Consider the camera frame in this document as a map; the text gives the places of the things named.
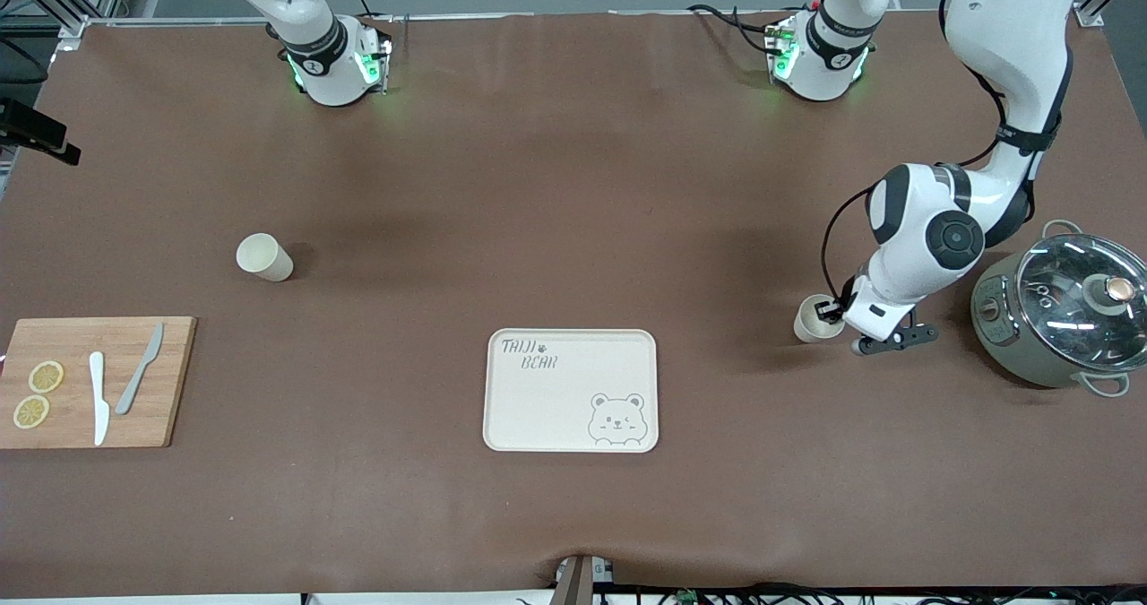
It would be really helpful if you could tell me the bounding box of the white plastic knife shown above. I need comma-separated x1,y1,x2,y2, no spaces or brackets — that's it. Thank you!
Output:
88,351,111,447

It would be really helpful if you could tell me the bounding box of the grey plastic knife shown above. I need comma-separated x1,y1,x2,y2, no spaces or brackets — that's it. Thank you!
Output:
115,323,166,416

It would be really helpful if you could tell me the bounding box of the grey-green electric cooking pot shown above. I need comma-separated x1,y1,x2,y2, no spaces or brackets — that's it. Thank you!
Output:
970,220,1147,398

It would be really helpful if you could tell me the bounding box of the bamboo cutting board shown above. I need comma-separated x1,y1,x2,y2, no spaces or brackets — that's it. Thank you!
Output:
0,316,198,450

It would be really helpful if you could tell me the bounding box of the metal table edge bracket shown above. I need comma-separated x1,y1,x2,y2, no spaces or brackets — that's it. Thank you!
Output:
554,554,617,605

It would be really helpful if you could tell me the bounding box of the white IKEA cup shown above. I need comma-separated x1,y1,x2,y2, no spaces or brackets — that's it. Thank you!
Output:
794,294,848,344
236,233,295,283

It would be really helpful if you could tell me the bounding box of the black power cable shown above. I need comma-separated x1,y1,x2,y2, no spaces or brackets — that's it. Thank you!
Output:
687,3,782,56

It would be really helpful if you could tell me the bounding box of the glass pot lid with knob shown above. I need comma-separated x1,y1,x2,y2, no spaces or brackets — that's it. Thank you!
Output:
1015,234,1147,373

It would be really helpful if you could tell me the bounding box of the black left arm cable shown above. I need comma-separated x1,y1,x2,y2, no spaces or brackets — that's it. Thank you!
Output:
820,0,1076,301

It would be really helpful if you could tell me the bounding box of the cream tray with bear print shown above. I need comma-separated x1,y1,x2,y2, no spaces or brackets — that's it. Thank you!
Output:
483,328,660,454

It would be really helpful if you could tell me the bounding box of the brown table cover mat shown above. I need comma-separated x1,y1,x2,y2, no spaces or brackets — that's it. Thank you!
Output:
0,9,1147,599

